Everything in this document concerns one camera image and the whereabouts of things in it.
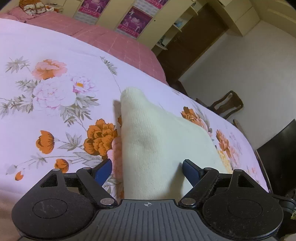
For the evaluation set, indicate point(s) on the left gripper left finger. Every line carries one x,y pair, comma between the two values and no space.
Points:
63,206

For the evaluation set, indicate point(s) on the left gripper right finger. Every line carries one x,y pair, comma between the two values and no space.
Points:
230,205

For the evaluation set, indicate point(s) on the cream knit small garment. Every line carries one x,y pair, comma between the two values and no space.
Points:
155,142

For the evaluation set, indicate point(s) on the black box by bed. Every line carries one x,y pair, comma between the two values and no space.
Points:
278,158

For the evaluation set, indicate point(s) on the white floral quilt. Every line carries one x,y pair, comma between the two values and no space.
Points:
60,108

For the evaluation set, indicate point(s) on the dark wooden chair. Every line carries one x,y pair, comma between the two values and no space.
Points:
226,106

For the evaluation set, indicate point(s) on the pink checked bed sheet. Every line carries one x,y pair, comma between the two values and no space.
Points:
118,45

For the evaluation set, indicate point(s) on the dark wooden door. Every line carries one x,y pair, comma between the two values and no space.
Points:
200,33

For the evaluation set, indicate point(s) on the cream wardrobe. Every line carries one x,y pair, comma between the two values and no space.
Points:
240,16

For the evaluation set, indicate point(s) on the cream corner shelf unit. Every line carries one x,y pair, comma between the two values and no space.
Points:
171,22

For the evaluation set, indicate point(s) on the lower left magenta poster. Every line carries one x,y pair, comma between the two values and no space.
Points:
90,11

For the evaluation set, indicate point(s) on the magenta poster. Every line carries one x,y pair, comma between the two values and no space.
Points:
133,23
90,11
150,4

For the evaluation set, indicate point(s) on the lower right magenta poster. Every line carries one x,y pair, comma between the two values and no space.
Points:
133,23

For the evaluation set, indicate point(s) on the orange patterned pillow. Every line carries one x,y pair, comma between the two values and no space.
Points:
35,7

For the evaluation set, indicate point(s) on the upper right magenta poster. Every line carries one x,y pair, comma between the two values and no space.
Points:
150,4

